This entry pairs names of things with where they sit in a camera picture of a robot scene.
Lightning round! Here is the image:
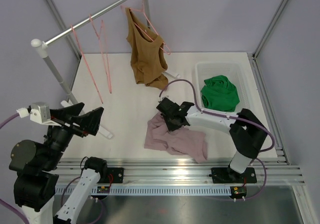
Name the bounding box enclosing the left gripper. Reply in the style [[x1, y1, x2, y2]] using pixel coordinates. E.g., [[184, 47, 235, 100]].
[[43, 101, 104, 169]]

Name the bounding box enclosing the mauve tank top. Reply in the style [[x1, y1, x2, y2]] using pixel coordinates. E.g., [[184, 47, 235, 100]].
[[144, 113, 208, 163]]

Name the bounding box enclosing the green tank top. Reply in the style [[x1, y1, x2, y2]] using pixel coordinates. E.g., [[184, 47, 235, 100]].
[[200, 75, 240, 112]]

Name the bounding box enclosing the pink hanger of mauve top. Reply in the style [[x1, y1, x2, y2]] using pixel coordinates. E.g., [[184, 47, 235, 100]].
[[89, 15, 112, 94]]

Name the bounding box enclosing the pink hanger of green top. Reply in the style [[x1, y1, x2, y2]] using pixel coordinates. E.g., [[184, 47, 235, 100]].
[[70, 25, 104, 104]]

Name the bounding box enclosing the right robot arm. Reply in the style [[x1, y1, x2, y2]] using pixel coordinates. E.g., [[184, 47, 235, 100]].
[[156, 97, 268, 184]]

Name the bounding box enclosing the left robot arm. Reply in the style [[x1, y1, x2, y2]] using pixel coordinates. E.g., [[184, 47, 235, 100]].
[[9, 102, 108, 223]]

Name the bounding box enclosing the brown tank top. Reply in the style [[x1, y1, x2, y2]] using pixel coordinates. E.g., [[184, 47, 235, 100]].
[[125, 8, 169, 89]]

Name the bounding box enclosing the pink hanger of brown top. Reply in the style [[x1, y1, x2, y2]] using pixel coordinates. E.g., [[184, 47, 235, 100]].
[[120, 3, 172, 56]]

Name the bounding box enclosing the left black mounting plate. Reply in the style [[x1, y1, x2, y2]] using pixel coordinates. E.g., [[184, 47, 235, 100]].
[[98, 167, 125, 184]]

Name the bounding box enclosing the black mounting plate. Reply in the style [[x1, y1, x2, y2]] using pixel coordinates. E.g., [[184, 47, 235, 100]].
[[209, 167, 257, 184], [98, 167, 125, 184]]

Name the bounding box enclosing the white plastic basket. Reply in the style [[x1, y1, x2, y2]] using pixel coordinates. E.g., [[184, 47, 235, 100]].
[[195, 61, 255, 112]]

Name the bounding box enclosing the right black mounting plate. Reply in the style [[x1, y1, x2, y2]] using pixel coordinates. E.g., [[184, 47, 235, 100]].
[[209, 167, 257, 184]]

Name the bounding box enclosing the clothes rack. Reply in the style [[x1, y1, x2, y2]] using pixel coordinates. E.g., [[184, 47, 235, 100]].
[[30, 0, 182, 138]]

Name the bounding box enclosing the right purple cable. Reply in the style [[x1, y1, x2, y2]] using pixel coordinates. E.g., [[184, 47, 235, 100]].
[[158, 79, 277, 202]]

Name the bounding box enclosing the purple cable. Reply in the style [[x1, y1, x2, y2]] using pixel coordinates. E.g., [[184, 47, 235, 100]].
[[158, 79, 277, 202], [0, 113, 108, 224]]

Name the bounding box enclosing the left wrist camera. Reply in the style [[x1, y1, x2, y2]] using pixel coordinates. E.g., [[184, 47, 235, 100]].
[[16, 102, 61, 127]]

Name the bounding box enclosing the left frame post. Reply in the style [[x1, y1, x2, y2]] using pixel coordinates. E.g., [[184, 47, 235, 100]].
[[44, 0, 81, 61]]

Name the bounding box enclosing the frame post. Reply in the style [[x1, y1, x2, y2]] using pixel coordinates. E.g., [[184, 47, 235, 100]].
[[251, 0, 300, 59], [44, 0, 81, 61]]

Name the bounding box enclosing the white slotted cable duct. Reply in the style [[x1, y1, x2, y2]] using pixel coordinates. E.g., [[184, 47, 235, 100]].
[[53, 185, 233, 195]]

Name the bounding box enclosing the right frame post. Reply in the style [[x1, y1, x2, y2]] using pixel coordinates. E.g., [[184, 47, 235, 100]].
[[251, 0, 300, 59]]

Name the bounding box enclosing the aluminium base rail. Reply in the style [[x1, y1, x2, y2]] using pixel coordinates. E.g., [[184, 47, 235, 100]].
[[54, 158, 306, 184]]

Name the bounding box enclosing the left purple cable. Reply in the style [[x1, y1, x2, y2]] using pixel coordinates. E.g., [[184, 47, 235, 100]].
[[0, 113, 108, 224]]

